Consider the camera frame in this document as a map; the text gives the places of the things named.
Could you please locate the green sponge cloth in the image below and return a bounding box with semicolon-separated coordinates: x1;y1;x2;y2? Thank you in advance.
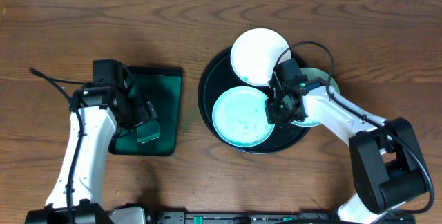
136;120;160;144

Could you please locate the teal plate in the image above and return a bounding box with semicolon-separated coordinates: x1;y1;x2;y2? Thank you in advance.
292;68;340;128
212;86;275;148

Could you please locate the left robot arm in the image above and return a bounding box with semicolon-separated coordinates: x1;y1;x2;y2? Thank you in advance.
25;86;157;223

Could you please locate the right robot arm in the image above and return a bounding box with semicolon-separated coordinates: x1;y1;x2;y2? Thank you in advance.
266;75;434;223

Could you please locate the black rectangular tray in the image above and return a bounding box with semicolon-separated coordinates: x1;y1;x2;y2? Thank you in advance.
108;66;182;156

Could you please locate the black round tray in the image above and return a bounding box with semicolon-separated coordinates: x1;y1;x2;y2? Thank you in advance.
198;47;310;154

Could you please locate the white plate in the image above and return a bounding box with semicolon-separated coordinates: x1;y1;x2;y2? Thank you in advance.
230;28;289;87

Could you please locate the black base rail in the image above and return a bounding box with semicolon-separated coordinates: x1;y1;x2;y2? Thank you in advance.
110;203;417;224

